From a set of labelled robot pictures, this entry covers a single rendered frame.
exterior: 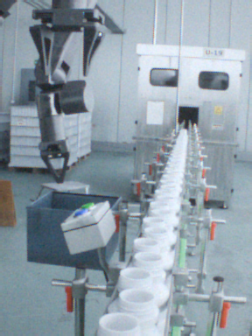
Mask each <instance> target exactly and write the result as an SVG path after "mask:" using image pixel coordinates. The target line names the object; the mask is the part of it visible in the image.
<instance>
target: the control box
mask: <svg viewBox="0 0 252 336"><path fill-rule="evenodd" d="M86 209H87V210H88V213H84V214H83V215H74V214H75V213H76V212H78V211H80V210H82V209H81V208H78V209H77V210H76V211H75V212H74V213H73V214H71V215H70V216H69V217H68V218H67V219H66V220H65V221H64V222H63V223H62V224H60V225H61V228H62V231H63V233H64V236H65V238H66V244H67V246H68V248H69V251H70V254H71V255H74V254H78V253H81V252H84V251H88V250H91V249H97V250H98V256H99V261H100V264H101V266H102V270H103V274H104V276H105V279H106V281H107V283H108V281H109V277H108V274H109V264H108V263H107V261H106V258H105V252H104V247H106V245H107V242H108V240H109V239H110V237H111V235H112V234H113V233H114V231H115V230H116V224H115V220H114V218H113V215H112V213H111V209H110V207H109V203H108V202H107V201H104V202H103V203H100V204H96V205H93V206H91V207H89V208H86Z"/></svg>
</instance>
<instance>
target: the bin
mask: <svg viewBox="0 0 252 336"><path fill-rule="evenodd" d="M121 199H122V197H121V196H112V195H102V194H92V193H82V192H63V191H54V190H51V191H50V192H48V193H46V194H45V195H44V196H43V197H41V198H39V199H37V200H35V201H33V202H32V203H31V204H29V206H27V207H26V209H27V215H26V235H27V260H26V261H27V262H34V263H43V264H48V265H56V266H63V267H70V268H75V264H76V263H83V264H86V265H87V270H99V271H103V270H102V266H101V264H100V261H99V256H98V250H97V249H91V250H88V251H84V252H81V253H78V254H74V255H71V254H70V251H69V248H68V246H67V242H66V238H65V236H64V233H63V231H62V228H61V225H60V224H62V223H63V222H64V221H65V220H66V219H67V218H68V217H69V216H70V215H71V214H73V213H74V212H75V211H76V210H77V209H78V208H81V207H82V206H83V205H85V204H90V203H93V204H94V205H96V204H100V203H103V202H104V201H107V202H108V204H109V207H110V209H111V211H120V206H121V205H122V204H121ZM118 247H119V233H118V232H116V231H114V233H113V234H112V235H111V237H110V239H109V240H108V242H107V245H106V247H104V252H105V258H106V261H107V263H109V262H110V260H111V259H112V257H113V255H114V253H115V252H120V250H117V249H118Z"/></svg>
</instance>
